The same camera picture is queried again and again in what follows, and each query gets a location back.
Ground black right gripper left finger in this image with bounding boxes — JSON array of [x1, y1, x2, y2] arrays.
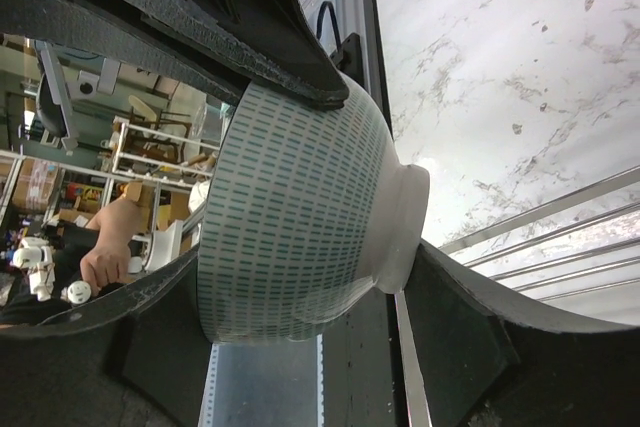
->
[[1, 248, 211, 426]]

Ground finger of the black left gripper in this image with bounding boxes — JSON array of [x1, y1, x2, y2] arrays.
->
[[1, 0, 349, 110]]

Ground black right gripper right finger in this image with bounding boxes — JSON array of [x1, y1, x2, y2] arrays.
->
[[404, 242, 639, 426]]

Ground chrome wire dish rack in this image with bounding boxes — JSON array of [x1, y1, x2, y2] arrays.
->
[[441, 167, 639, 302]]

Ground celadon green bowl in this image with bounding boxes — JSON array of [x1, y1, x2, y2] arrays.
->
[[197, 81, 430, 344]]

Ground white background shelving rack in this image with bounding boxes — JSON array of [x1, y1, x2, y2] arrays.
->
[[99, 116, 224, 198]]

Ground bystander hand in background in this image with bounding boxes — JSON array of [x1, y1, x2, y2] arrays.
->
[[80, 241, 131, 296]]

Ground cardboard boxes in background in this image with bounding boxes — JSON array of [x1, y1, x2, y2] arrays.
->
[[11, 158, 60, 214]]

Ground aluminium frame rail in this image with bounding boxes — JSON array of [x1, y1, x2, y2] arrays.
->
[[302, 0, 392, 127]]

